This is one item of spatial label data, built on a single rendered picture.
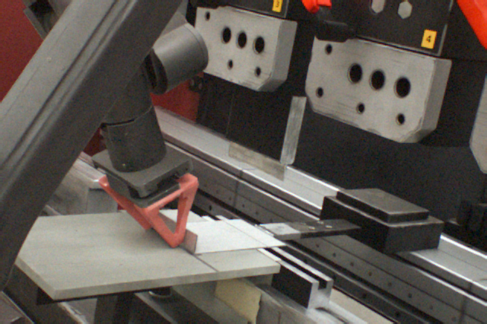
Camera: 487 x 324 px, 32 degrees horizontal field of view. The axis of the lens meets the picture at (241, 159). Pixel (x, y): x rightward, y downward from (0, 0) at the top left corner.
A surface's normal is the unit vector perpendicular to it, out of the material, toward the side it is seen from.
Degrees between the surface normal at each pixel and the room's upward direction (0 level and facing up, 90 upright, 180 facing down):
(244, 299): 90
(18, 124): 63
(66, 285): 0
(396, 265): 90
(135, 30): 102
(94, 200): 90
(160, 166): 28
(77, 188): 90
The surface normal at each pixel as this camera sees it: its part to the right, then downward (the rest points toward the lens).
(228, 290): -0.77, 0.01
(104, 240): 0.18, -0.96
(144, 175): -0.21, -0.85
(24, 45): 0.61, 0.29
